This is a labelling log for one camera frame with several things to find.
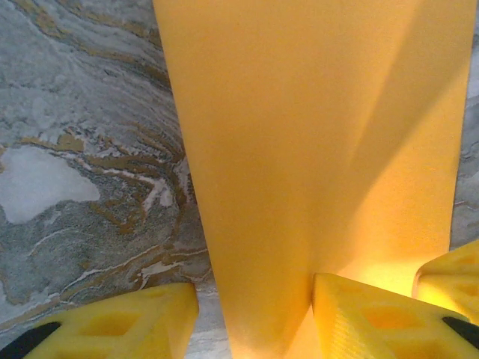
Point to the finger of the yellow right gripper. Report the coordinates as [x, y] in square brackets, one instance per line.
[453, 276]

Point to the orange-yellow square paper sheet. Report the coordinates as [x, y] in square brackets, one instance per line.
[299, 149]

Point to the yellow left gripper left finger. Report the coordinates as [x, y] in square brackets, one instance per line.
[123, 329]

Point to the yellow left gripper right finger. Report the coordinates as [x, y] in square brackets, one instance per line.
[374, 325]

